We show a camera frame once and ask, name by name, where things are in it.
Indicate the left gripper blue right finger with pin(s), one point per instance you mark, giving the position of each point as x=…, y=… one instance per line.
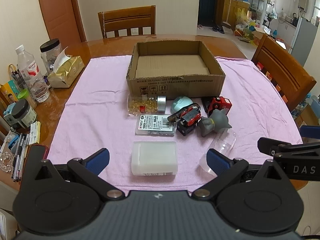
x=228, y=173

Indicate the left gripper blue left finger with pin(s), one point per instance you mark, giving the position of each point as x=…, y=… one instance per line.
x=86, y=171

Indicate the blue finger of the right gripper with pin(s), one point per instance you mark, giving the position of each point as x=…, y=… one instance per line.
x=310, y=131
x=271, y=147

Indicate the clear plastic jar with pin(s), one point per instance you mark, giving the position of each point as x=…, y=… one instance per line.
x=223, y=142

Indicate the grey cat figurine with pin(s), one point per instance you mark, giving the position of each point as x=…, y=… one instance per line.
x=218, y=121

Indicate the white plastic box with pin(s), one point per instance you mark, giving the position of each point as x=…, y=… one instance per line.
x=154, y=158

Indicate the black toy train car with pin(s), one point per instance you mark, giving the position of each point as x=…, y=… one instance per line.
x=188, y=121

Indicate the red toy train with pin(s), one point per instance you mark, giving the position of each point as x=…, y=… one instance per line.
x=211, y=103

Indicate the clear labelled case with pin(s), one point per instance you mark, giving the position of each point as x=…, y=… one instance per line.
x=155, y=124

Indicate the teal round case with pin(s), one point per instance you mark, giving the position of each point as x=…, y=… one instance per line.
x=179, y=103

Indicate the bottle of yellow capsules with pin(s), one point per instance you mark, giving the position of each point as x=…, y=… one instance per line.
x=145, y=104

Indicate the wooden chair right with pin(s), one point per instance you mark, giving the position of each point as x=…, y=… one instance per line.
x=293, y=80

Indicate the wooden chair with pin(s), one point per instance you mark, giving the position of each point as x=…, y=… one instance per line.
x=293, y=80
x=126, y=19

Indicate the pink cloth mat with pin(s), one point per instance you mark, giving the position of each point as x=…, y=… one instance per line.
x=96, y=116

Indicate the pens bundle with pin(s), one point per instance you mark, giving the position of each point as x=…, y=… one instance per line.
x=19, y=158

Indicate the black lid small jar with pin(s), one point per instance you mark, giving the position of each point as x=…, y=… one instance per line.
x=24, y=113

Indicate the grey refrigerator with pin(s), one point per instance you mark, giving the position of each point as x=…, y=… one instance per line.
x=303, y=40

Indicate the gold tissue pack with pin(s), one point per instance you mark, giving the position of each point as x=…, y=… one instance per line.
x=66, y=70

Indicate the brown cardboard box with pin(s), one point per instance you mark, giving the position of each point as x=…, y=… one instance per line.
x=174, y=68

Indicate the clear water bottle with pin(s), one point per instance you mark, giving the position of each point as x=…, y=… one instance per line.
x=31, y=74

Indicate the black lid clear jar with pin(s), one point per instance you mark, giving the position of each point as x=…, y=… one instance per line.
x=49, y=53

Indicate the wooden cabinet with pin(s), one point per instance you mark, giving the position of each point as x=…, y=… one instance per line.
x=228, y=10

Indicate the wooden chair far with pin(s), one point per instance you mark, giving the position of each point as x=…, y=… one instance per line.
x=126, y=19

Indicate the brown wooden door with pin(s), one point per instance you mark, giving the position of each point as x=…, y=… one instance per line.
x=63, y=21

